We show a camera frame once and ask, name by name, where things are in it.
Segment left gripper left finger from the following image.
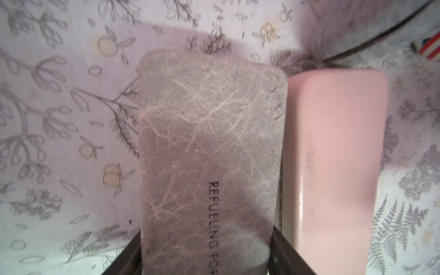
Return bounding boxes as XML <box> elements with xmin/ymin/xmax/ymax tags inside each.
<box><xmin>103</xmin><ymin>232</ymin><xmax>142</xmax><ymax>275</ymax></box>

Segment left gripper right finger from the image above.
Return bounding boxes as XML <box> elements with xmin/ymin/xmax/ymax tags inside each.
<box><xmin>268</xmin><ymin>226</ymin><xmax>316</xmax><ymax>275</ymax></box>

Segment pink case black glasses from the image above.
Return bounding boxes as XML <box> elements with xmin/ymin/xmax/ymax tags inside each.
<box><xmin>281</xmin><ymin>69</ymin><xmax>388</xmax><ymax>275</ymax></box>

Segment grey case with red glasses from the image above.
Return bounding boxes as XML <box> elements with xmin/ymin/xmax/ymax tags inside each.
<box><xmin>137</xmin><ymin>50</ymin><xmax>288</xmax><ymax>275</ymax></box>

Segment floral table mat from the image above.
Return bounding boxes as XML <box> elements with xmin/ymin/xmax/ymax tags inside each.
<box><xmin>1</xmin><ymin>1</ymin><xmax>440</xmax><ymax>275</ymax></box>

